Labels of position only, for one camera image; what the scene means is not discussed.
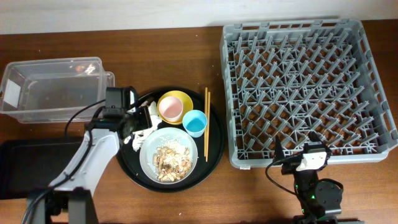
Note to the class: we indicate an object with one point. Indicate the white tissue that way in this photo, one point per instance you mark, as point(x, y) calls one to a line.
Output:
point(143, 132)

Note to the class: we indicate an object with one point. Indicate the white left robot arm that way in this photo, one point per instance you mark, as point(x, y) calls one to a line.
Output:
point(73, 189)

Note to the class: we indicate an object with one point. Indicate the clear plastic bin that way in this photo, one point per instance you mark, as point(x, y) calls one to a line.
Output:
point(54, 90)

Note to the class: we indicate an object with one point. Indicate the grey plate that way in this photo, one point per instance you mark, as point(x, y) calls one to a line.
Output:
point(156, 139)

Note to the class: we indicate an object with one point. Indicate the right wooden chopstick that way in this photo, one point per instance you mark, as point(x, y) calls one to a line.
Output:
point(208, 124)

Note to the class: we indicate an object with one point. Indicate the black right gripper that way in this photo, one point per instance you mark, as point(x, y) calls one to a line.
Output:
point(290, 165)

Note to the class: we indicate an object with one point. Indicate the blue cup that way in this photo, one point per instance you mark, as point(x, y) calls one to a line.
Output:
point(195, 122)

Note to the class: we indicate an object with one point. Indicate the peanut shells and rice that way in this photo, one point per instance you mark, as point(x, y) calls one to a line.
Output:
point(172, 161)

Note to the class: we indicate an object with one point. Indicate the black rectangular tray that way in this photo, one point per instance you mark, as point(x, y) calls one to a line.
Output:
point(29, 165)

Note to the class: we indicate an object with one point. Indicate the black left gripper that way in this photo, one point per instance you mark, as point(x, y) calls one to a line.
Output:
point(142, 116)

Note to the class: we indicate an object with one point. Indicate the yellow bowl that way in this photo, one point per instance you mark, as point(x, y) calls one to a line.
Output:
point(186, 100)

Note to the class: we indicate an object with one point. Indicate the pink cup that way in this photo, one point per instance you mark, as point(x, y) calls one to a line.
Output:
point(171, 108)

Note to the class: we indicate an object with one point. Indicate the grey dishwasher rack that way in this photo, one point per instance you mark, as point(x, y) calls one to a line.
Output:
point(286, 79)

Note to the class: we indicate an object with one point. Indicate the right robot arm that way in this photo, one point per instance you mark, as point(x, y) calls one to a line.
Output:
point(319, 198)

